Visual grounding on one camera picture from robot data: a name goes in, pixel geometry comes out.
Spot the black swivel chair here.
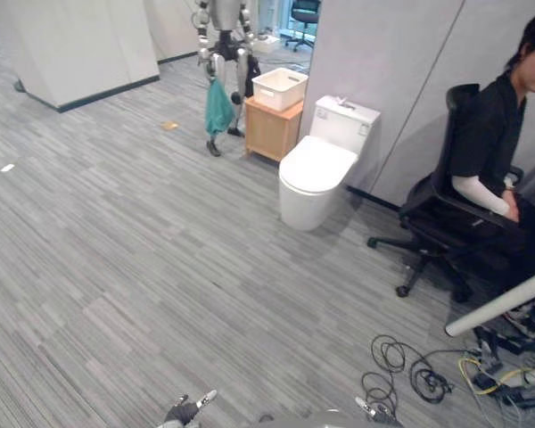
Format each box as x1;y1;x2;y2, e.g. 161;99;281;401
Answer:
284;0;321;54

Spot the black office chair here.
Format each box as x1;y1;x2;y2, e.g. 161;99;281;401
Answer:
367;83;530;304

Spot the black coiled cable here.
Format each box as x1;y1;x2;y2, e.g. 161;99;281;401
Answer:
360;334;455;414

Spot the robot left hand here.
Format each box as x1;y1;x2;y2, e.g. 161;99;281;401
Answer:
163;390;218;427

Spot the yellow cable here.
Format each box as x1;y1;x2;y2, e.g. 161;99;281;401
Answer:
457;356;530;397

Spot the white toilet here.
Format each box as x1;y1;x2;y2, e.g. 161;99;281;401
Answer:
278;95;382;232

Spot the person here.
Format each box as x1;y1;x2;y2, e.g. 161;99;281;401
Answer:
449;6;535;286

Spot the wooden cabinet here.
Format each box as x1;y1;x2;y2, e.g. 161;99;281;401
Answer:
243;96;305;162

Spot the silver humanoid robot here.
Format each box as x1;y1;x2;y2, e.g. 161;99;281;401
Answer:
191;0;262;158

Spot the white box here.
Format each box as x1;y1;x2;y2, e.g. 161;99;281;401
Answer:
251;35;281;54

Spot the white pole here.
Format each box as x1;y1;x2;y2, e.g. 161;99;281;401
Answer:
444;266;535;338

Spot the teal cloth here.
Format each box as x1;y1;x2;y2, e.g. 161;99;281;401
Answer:
204;78;236;136

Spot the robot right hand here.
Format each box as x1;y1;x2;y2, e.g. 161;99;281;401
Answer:
354;396;403;428

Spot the white plastic basket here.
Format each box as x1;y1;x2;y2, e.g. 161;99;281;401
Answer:
251;67;309;112

